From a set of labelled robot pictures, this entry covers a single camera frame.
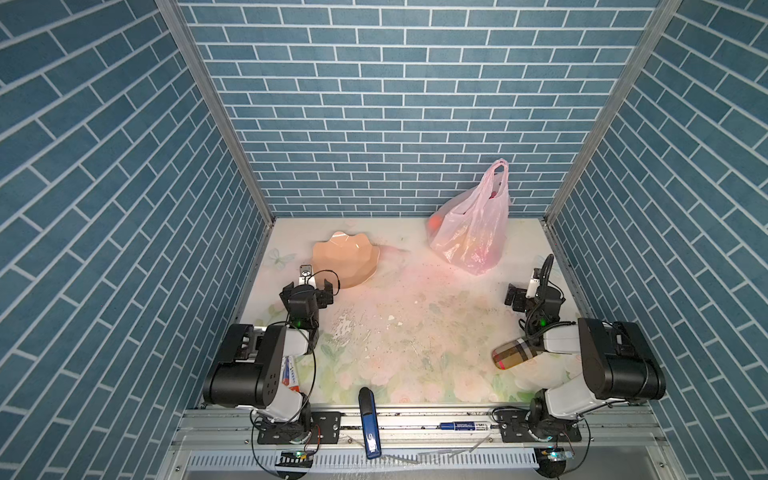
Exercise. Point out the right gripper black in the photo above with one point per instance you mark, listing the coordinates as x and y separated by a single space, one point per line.
516 296

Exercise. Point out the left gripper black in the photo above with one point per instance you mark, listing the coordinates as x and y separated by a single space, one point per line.
324 293

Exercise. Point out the pink scalloped bowl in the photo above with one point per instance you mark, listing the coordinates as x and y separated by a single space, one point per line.
352 257

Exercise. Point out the pink plastic bag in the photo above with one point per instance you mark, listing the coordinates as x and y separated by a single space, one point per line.
469 231

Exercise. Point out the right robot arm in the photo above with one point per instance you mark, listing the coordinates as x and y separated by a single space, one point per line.
617 364

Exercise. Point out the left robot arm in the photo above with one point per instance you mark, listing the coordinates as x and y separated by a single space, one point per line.
247 369

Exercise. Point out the plaid cylindrical can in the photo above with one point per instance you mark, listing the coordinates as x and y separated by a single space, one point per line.
515 352

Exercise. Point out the red white blue tube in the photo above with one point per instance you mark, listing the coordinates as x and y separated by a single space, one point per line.
289 375

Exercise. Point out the blue black handheld device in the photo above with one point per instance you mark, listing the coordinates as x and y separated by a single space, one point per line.
369 424

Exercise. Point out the blue marker pen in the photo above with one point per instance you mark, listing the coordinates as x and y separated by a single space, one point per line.
471 426

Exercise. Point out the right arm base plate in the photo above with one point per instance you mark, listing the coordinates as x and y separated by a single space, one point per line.
516 425

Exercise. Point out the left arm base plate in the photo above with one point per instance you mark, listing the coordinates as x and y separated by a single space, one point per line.
321 427

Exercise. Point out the aluminium front rail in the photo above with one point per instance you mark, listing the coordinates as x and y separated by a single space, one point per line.
416 426

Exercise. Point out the white slotted cable duct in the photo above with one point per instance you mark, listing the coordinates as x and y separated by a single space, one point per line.
355 461

